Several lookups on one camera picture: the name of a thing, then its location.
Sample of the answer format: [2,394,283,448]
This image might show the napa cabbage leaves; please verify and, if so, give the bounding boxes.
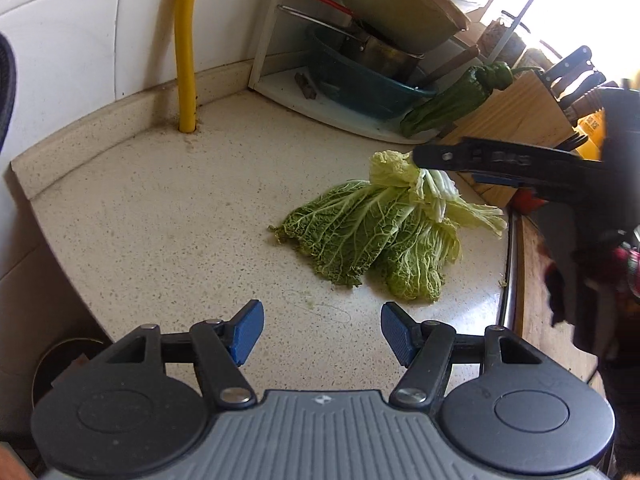
[271,151,506,304]

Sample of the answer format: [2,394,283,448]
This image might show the black trash bin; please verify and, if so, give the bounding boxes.
[32,337,110,408]

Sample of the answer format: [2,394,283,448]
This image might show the yellow detergent jug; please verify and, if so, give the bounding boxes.
[574,108,606,160]

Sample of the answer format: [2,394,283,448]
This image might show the wooden knife block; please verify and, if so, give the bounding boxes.
[438,69,582,212]

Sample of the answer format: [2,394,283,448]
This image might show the wooden cutting board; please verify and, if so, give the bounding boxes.
[513,206,605,396]

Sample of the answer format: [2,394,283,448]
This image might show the green pepper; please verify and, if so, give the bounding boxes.
[399,61,542,138]

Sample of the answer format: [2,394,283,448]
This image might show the steel pot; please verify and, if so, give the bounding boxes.
[277,4,424,82]

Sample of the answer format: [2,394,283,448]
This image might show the teal plastic basin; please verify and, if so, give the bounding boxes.
[306,25,438,120]

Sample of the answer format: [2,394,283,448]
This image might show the white dish rack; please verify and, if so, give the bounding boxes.
[250,0,470,145]

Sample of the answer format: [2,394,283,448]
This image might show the olive green colander bowl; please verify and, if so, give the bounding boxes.
[343,0,470,54]

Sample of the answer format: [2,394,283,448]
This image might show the black handled knife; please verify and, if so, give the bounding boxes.
[539,46,592,96]

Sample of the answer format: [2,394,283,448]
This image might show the yellow gas hose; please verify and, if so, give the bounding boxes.
[172,0,205,135]

